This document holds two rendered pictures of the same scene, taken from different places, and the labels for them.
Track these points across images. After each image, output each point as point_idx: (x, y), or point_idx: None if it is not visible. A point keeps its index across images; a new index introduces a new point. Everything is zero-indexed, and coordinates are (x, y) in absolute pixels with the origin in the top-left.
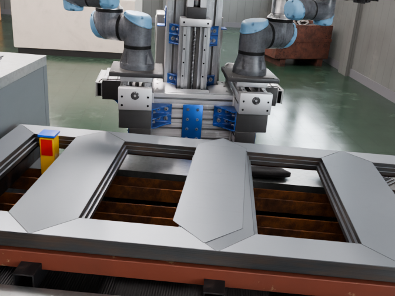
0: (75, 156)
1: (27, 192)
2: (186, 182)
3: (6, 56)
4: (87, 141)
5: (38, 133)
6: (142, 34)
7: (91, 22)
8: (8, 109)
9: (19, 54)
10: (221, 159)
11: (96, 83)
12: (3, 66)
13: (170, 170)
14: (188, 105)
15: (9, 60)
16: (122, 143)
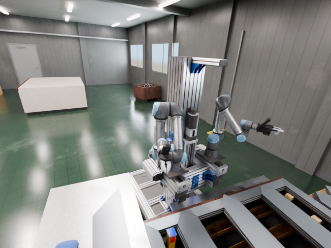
0: (195, 244)
1: None
2: (251, 242)
3: (114, 182)
4: (185, 226)
5: (159, 229)
6: None
7: (153, 155)
8: None
9: (116, 177)
10: (240, 213)
11: (152, 176)
12: (125, 197)
13: None
14: (194, 176)
15: (120, 188)
16: (199, 219)
